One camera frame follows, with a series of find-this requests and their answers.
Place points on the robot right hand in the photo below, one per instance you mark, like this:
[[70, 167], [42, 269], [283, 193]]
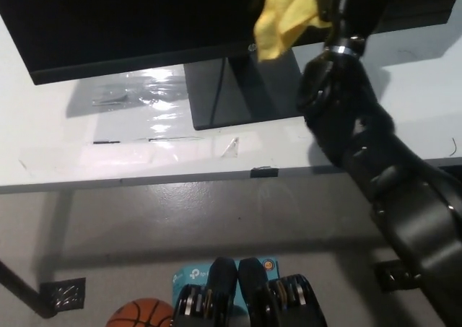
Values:
[[357, 9]]

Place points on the yellow microfiber cloth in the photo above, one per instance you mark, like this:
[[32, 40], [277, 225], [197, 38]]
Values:
[[285, 16]]

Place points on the black HP monitor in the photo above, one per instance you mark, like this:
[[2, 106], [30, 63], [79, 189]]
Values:
[[108, 24]]

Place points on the grey desk leg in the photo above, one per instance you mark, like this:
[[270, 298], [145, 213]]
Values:
[[59, 222]]

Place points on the short black tape piece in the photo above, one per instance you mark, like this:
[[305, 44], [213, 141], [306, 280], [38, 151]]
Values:
[[264, 172]]

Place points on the clear plastic sheet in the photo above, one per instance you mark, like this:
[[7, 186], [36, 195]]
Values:
[[159, 96]]

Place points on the black floor tape patch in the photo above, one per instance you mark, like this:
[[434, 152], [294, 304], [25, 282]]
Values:
[[390, 274], [63, 294]]

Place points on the thin black tape strip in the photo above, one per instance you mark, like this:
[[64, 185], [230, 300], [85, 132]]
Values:
[[107, 142]]

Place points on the teal TP-Link box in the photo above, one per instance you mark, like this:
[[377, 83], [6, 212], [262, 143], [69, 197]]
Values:
[[191, 273]]

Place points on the orange basketball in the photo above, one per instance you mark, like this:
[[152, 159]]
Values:
[[137, 316]]

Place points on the black metal pole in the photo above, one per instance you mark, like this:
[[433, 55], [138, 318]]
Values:
[[18, 285]]

